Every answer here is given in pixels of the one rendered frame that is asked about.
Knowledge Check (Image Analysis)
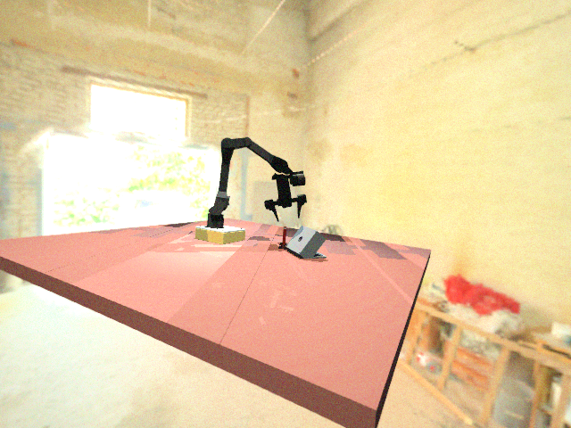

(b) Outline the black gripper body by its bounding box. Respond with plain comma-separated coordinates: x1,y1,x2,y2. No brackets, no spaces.
264,185,307,210

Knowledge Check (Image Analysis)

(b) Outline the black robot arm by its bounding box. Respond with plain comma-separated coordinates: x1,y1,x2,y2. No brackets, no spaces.
205,137,306,229

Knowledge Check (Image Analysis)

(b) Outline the grey flat panel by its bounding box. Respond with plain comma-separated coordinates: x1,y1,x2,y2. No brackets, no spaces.
286,226,327,259

